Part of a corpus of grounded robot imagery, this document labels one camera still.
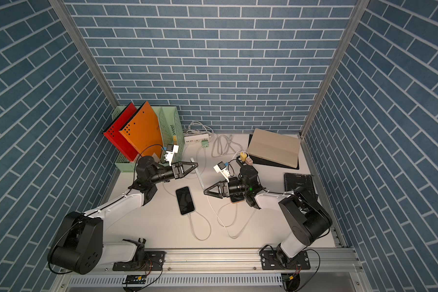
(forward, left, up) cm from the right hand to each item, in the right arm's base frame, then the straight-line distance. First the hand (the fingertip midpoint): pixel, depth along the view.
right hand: (209, 194), depth 74 cm
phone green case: (+4, +5, +6) cm, 9 cm away
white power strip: (+45, +16, -14) cm, 50 cm away
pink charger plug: (+27, -17, -11) cm, 34 cm away
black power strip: (+5, -15, +11) cm, 19 cm away
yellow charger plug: (+29, -14, -10) cm, 34 cm away
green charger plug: (+41, +10, -14) cm, 45 cm away
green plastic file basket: (+43, +30, -1) cm, 52 cm away
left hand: (+8, +5, +6) cm, 12 cm away
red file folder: (+20, +46, +9) cm, 51 cm away
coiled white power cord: (+43, 0, -17) cm, 47 cm away
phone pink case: (0, -11, -1) cm, 12 cm away
